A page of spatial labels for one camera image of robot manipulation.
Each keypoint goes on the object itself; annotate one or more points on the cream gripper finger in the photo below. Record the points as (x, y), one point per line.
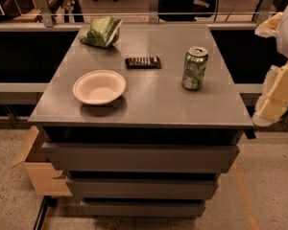
(269, 27)
(273, 102)

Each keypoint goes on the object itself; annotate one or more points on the green soda can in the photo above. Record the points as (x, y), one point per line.
(194, 67)

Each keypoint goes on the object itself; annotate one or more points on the cardboard box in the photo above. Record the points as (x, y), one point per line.
(45, 179)

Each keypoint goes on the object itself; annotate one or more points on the grey drawer cabinet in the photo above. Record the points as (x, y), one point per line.
(159, 149)

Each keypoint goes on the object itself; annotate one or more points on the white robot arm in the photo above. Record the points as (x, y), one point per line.
(282, 34)

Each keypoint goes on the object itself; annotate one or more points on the dark snack bar wrapper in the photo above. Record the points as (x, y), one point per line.
(143, 62)

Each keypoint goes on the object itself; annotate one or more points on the white paper bowl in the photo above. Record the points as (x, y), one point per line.
(99, 87)

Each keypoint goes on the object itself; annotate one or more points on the green chip bag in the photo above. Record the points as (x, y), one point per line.
(103, 32)

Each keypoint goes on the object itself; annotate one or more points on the black office chair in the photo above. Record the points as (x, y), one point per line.
(185, 10)

